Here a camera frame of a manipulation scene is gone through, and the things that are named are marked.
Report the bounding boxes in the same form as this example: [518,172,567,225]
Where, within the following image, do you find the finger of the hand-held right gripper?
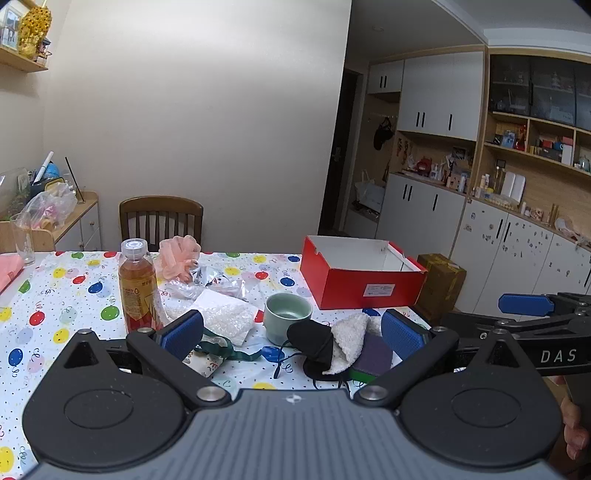
[498,291,591,320]
[438,311,591,345]

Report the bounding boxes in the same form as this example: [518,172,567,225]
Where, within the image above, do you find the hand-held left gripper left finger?
[62,310,232,411]

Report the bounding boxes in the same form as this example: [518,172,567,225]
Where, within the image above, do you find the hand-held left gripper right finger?
[353,309,539,409]

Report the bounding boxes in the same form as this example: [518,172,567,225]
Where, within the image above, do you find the purple and green sponge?
[348,332,394,383]

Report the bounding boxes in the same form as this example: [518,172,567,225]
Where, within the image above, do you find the clear bubble wrap sheet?
[164,288,259,347]

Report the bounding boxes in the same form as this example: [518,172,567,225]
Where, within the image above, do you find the bubble item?
[322,313,383,376]

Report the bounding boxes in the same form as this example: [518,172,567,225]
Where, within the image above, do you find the clear plastic bag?
[159,272,250,305]

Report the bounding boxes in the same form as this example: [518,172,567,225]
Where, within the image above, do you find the red cardboard shoe box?
[300,235,428,310]

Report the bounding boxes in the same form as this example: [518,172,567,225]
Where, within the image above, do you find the pink mesh bath pouf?
[154,235,201,282]

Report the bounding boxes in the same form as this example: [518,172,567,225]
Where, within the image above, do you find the person's right hand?
[560,397,591,461]

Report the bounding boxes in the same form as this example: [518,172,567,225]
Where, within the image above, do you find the brown cardboard box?
[413,253,467,324]

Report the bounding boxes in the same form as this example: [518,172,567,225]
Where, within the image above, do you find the orange drink bottle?
[118,239,164,334]

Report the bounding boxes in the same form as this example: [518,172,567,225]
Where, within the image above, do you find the pale green ceramic cup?
[263,293,314,344]

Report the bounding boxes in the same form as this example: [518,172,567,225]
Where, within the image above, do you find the balloon print tablecloth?
[0,250,432,478]

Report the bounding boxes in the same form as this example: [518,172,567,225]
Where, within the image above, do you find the white canisters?
[501,172,527,201]

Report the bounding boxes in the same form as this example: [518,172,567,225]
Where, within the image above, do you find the brown wooden chair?
[119,196,204,254]

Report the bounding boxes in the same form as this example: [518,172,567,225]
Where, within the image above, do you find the grey drawer side cabinet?
[0,191,102,254]

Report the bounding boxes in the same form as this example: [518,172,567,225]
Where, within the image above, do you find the white tote bag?
[355,168,386,213]

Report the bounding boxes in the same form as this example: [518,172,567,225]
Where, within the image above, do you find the dark wooden door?
[318,69,370,232]

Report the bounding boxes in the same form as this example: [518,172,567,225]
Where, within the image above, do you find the plastic bag of snacks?
[21,182,78,229]

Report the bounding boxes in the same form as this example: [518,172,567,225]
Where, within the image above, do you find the pink cloth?
[0,255,26,294]

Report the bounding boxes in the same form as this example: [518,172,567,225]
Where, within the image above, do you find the clear drinking glass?
[9,212,37,266]

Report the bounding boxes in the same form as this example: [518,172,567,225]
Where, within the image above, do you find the thin black stick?
[65,157,86,204]

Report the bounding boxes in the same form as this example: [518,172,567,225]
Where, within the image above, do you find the black hanging bag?
[373,116,394,151]

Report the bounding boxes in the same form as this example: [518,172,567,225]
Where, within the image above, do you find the white tube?
[34,151,55,183]

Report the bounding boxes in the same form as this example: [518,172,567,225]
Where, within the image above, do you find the gold ornament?
[18,0,52,58]

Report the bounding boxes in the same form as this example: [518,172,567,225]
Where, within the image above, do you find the white and wood wall cabinet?
[365,44,591,319]

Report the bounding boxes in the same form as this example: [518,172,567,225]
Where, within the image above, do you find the wooden wall shelf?
[0,44,49,73]

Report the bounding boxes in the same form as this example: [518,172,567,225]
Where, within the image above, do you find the small photo frame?
[0,7,21,49]

